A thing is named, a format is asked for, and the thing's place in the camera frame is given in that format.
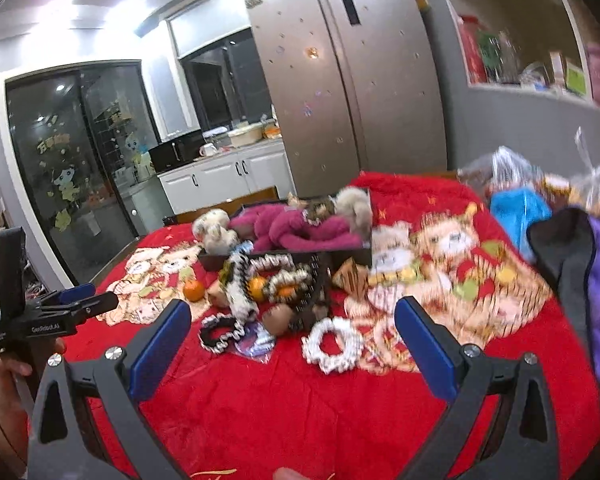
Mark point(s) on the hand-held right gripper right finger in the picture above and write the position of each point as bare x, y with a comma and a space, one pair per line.
425, 350

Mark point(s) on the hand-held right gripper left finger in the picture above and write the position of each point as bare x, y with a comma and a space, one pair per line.
162, 342

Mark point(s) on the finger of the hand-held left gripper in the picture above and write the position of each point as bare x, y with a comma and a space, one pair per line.
77, 292
102, 304

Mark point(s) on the black scrunchie with white trim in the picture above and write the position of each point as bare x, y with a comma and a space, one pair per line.
207, 340

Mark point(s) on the orange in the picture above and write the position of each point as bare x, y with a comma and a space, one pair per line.
194, 290
286, 292
258, 288

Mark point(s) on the black white striped scrunchie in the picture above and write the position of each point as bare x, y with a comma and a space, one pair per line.
240, 285
272, 263

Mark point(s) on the white ruffled scrunchie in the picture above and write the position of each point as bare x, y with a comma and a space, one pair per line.
312, 355

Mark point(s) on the black storage box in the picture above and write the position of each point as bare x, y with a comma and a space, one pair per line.
350, 255

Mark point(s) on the person's left hand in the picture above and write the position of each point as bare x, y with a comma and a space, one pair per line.
7, 400

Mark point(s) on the clear packet with purple item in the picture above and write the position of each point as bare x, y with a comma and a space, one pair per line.
255, 345

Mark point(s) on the brown paper triangular box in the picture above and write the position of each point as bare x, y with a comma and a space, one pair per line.
352, 277

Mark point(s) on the dark brown fuzzy scrunchie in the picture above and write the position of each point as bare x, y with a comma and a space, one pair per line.
307, 317

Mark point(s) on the white plush bear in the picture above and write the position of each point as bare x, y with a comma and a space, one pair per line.
212, 230

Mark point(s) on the glass sliding door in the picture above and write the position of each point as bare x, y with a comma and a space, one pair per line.
75, 160

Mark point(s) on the red printed blanket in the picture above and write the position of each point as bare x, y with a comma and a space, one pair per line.
280, 420

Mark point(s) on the beige ruffled scrunchie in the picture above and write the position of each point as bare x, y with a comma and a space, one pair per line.
295, 278

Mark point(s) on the grey fluffy plush toy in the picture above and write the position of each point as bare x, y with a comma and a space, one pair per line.
355, 205

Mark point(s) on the blue plastic bag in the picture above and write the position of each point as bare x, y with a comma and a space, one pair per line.
517, 215

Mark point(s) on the purple black bag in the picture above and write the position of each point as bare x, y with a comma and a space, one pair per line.
570, 270

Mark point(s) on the black microwave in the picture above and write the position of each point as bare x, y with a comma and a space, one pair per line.
175, 151

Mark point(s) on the magenta plush toy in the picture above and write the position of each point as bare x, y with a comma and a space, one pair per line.
300, 232

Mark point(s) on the brown patterned scrunchie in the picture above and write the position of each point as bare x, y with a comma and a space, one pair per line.
320, 211

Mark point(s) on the white kitchen cabinet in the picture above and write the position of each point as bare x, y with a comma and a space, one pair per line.
225, 175

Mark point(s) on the white cup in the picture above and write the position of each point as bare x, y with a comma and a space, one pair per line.
207, 150

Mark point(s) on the yellow patterned jar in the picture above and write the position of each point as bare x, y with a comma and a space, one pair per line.
555, 186

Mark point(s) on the cream bowl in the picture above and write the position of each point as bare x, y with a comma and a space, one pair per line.
245, 135

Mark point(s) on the plate of oranges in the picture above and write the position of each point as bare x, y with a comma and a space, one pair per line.
272, 131

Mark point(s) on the silver refrigerator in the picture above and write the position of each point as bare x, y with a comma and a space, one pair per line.
360, 110

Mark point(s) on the dark window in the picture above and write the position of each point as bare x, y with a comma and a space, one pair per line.
225, 85

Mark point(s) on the red box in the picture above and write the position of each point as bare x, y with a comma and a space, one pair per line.
471, 52

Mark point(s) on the clear glass bottle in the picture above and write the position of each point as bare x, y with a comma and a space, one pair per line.
507, 57

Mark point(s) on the green card box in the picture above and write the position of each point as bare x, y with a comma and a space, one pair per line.
575, 78

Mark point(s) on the wall shelf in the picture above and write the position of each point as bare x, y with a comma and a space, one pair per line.
530, 20

